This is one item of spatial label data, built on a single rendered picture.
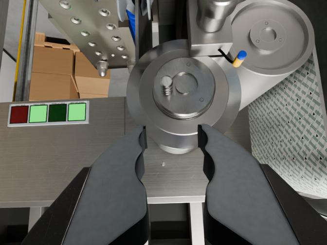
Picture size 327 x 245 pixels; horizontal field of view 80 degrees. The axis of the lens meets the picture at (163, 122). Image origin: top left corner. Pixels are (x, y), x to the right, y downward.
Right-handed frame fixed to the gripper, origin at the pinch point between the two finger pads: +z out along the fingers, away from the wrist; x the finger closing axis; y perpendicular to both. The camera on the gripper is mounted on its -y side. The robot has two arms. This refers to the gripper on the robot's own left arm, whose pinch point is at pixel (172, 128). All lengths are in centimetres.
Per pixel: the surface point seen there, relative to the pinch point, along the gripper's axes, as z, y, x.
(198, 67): 12.8, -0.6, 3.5
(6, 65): 216, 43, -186
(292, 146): 14.7, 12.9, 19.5
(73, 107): 43, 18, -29
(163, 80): 9.0, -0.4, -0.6
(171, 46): 17.0, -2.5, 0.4
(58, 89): 179, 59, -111
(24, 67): 69, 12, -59
